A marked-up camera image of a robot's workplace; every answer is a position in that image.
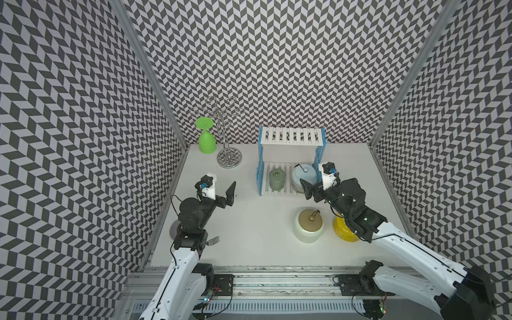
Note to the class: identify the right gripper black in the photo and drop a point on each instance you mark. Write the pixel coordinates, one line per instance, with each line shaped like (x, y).
(318, 188)

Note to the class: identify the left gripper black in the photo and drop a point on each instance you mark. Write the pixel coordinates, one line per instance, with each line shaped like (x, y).
(221, 202)

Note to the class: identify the light blue tea canister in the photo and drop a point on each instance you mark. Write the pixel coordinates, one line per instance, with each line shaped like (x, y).
(302, 176)

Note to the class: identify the cream canister brown lid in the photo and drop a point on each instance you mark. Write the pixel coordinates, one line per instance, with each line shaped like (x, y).
(308, 225)

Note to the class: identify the blue white two-tier shelf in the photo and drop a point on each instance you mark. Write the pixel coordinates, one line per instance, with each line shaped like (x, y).
(290, 150)

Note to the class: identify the yellow patterned tea canister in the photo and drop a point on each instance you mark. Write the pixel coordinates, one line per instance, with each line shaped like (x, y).
(342, 231)

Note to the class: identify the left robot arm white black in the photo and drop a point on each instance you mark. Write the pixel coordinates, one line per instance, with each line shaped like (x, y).
(186, 279)

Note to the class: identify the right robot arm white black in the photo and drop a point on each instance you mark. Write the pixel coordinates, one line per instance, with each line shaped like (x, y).
(448, 288)

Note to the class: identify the small green tea canister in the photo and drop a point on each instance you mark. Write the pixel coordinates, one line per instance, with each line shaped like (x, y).
(277, 179)

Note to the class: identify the silver metal fork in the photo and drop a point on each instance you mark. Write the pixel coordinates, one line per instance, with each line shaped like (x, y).
(213, 241)

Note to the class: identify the green plastic wine glass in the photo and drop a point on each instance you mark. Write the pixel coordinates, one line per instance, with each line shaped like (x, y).
(207, 142)

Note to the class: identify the lilac plastic bowl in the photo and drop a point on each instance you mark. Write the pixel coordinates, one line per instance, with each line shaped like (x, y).
(174, 228)

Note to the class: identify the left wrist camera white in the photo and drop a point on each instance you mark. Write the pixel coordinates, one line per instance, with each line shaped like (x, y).
(206, 187)

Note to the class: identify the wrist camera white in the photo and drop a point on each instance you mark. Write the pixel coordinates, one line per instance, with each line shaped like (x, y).
(329, 175)
(206, 187)

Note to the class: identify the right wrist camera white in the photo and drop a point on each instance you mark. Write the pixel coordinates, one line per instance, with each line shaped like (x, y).
(329, 175)

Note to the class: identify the chrome wire cup stand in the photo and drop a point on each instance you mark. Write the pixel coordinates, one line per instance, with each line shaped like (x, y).
(219, 110)

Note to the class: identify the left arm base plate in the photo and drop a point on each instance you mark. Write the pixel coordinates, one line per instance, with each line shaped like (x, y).
(222, 285)

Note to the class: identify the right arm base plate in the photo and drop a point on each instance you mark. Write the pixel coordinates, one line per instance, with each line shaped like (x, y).
(357, 285)

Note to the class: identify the aluminium front rail frame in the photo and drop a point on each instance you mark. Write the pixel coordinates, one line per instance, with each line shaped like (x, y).
(272, 292)

